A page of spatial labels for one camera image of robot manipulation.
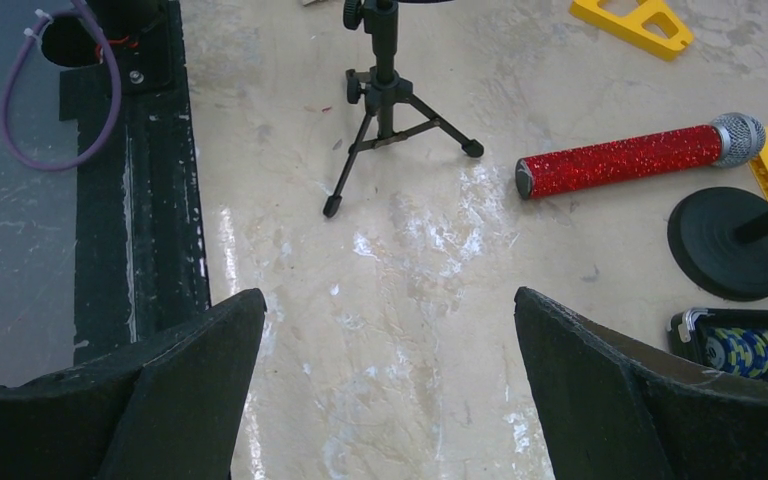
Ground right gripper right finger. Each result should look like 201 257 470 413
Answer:
514 287 768 479

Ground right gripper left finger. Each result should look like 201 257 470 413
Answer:
0 289 267 479

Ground black tripod shock-mount stand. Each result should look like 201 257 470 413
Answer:
322 0 484 219

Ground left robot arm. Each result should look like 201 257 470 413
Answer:
38 0 167 68

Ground black round-base stand rear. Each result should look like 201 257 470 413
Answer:
667 187 768 302

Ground black poker chip case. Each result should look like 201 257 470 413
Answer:
666 307 768 382

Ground red glitter microphone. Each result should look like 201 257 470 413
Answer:
514 112 767 200

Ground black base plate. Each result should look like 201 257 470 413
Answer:
73 1 211 363

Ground purple cable loop front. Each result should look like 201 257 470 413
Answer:
0 0 124 174

